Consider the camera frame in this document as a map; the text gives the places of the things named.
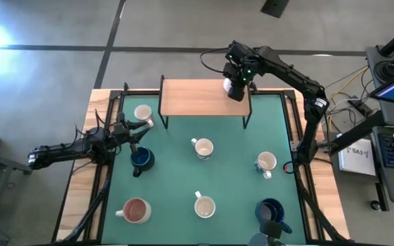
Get dark blue mug cream base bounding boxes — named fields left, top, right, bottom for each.
left=254, top=197, right=293, bottom=235

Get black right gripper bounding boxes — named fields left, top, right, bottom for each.
left=223, top=61, right=257, bottom=103

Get green table mat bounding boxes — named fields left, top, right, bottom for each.
left=101, top=94, right=307, bottom=245

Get red white patterned mug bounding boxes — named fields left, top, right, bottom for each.
left=114, top=197, right=153, bottom=225

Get white mug blue pattern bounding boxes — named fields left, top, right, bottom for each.
left=254, top=151, right=278, bottom=180
left=190, top=137, right=215, bottom=161

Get black power strip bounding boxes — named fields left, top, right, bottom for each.
left=346, top=97, right=376, bottom=119

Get dark blue mug teal inside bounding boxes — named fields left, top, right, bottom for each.
left=130, top=146, right=156, bottom=178

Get white box with lettering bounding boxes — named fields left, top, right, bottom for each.
left=337, top=135, right=378, bottom=177

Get yellow cable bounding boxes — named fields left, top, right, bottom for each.
left=315, top=66, right=369, bottom=113

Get cream white ceramic mug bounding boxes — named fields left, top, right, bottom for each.
left=194, top=190, right=217, bottom=219

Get black metal table frame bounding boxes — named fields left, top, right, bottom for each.
left=51, top=81, right=350, bottom=245

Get wooden shelf riser black legs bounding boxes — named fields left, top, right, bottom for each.
left=158, top=74, right=253, bottom=130

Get coiled black cable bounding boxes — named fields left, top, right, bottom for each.
left=373, top=59, right=394, bottom=83

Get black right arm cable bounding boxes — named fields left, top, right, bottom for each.
left=199, top=47, right=234, bottom=74

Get small white ceramic mug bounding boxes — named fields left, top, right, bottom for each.
left=133, top=104, right=155, bottom=128

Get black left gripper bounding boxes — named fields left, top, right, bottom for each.
left=109, top=111, right=151, bottom=146

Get black floor plate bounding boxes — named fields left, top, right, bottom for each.
left=260, top=0, right=290, bottom=19

